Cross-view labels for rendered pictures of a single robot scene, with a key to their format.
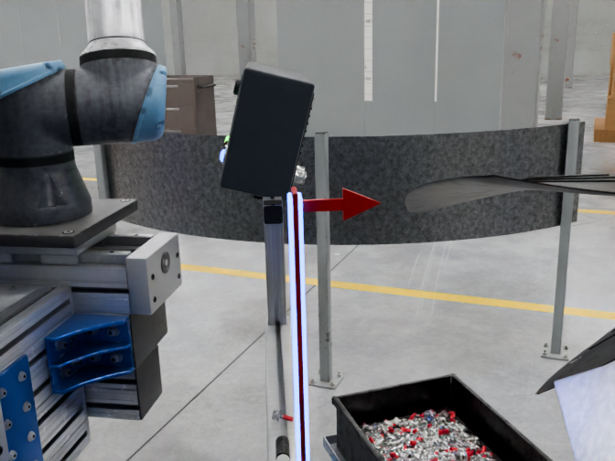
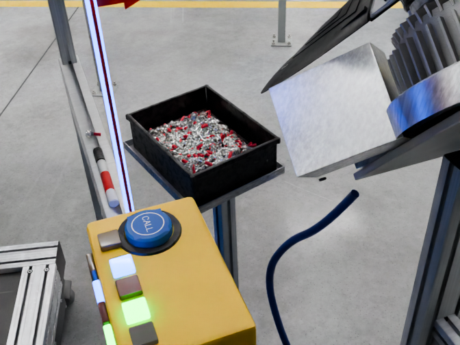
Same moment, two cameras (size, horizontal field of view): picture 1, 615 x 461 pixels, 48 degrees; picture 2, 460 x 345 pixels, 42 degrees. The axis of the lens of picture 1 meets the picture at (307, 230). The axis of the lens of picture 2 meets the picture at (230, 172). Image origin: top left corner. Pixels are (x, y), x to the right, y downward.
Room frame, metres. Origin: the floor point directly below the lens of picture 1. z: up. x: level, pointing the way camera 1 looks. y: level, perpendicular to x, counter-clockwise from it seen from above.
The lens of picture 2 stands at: (-0.15, 0.03, 1.43)
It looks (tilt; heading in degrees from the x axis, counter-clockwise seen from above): 38 degrees down; 345
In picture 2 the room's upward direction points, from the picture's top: 3 degrees counter-clockwise
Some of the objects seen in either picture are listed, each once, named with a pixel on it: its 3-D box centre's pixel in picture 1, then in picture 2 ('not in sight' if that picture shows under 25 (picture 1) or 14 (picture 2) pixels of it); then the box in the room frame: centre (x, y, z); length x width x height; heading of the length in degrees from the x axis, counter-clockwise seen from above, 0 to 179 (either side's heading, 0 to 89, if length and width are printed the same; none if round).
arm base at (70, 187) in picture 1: (38, 183); not in sight; (1.04, 0.42, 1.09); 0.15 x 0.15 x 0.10
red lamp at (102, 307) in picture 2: not in sight; (106, 323); (0.17, 0.06, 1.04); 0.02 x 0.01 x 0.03; 3
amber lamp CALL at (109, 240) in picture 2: not in sight; (109, 240); (0.23, 0.04, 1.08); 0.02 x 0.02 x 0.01; 3
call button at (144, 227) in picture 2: not in sight; (148, 229); (0.23, 0.01, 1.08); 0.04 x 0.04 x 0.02
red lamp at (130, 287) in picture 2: not in sight; (129, 287); (0.17, 0.03, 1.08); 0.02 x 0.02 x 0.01; 3
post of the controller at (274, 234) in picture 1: (275, 263); (59, 16); (1.01, 0.05, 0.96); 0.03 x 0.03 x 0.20; 3
